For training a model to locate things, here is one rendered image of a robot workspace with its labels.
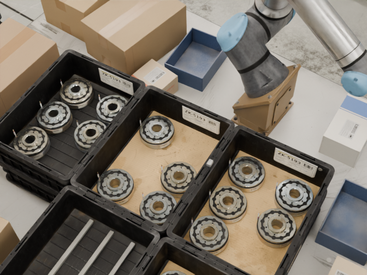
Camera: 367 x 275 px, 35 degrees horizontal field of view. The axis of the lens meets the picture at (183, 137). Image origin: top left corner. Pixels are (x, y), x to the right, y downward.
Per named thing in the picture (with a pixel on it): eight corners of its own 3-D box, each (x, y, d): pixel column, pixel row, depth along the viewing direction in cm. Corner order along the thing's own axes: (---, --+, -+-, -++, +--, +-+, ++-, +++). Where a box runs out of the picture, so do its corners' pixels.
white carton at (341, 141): (342, 109, 198) (348, 92, 190) (377, 124, 194) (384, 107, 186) (318, 151, 188) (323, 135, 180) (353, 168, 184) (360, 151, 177)
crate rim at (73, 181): (148, 88, 178) (148, 83, 176) (236, 127, 168) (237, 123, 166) (68, 187, 158) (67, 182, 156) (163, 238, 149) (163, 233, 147)
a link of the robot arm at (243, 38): (228, 71, 187) (205, 36, 182) (256, 45, 191) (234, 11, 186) (249, 69, 176) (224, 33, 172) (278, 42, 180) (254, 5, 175)
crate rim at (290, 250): (237, 127, 168) (237, 123, 166) (335, 172, 159) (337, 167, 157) (163, 238, 149) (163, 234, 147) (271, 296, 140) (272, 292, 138)
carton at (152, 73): (153, 73, 209) (152, 58, 203) (178, 90, 204) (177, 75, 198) (121, 99, 202) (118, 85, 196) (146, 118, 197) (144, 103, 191)
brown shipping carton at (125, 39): (145, 10, 227) (142, -23, 214) (187, 37, 219) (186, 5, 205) (87, 53, 215) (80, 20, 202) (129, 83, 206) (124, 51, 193)
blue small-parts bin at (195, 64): (192, 40, 218) (191, 27, 212) (228, 54, 213) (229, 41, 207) (164, 76, 208) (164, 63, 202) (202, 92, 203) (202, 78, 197)
